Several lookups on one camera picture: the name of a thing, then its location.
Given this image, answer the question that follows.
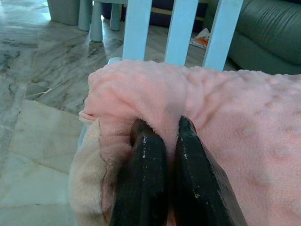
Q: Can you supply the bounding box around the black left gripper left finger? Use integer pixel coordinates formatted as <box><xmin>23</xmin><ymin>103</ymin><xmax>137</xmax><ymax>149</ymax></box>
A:
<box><xmin>109</xmin><ymin>117</ymin><xmax>170</xmax><ymax>226</ymax></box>

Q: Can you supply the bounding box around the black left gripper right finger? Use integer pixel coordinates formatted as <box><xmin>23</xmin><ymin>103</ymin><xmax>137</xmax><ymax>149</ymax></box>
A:
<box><xmin>168</xmin><ymin>116</ymin><xmax>249</xmax><ymax>226</ymax></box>

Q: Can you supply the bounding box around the pink dotted pillow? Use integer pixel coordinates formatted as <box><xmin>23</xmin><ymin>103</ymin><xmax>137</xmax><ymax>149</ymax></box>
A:
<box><xmin>68</xmin><ymin>59</ymin><xmax>301</xmax><ymax>226</ymax></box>

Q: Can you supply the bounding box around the dark purple sofa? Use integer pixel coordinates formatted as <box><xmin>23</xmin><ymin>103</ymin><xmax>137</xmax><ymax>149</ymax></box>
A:
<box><xmin>101</xmin><ymin>0</ymin><xmax>209</xmax><ymax>33</ymax></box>

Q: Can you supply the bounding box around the green leather sofa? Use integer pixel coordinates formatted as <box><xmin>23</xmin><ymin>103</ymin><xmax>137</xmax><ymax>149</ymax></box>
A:
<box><xmin>227</xmin><ymin>0</ymin><xmax>301</xmax><ymax>75</ymax></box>

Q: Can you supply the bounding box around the orange white packet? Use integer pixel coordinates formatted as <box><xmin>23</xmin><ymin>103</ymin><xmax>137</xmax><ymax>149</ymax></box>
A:
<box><xmin>190</xmin><ymin>27</ymin><xmax>210</xmax><ymax>49</ymax></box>

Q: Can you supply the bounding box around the green leather armchair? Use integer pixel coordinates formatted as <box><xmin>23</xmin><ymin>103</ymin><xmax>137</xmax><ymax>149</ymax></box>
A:
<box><xmin>203</xmin><ymin>0</ymin><xmax>223</xmax><ymax>31</ymax></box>

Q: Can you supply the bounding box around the grey plastic bin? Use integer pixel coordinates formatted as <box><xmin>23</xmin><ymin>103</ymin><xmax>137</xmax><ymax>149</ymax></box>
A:
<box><xmin>47</xmin><ymin>0</ymin><xmax>79</xmax><ymax>26</ymax></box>

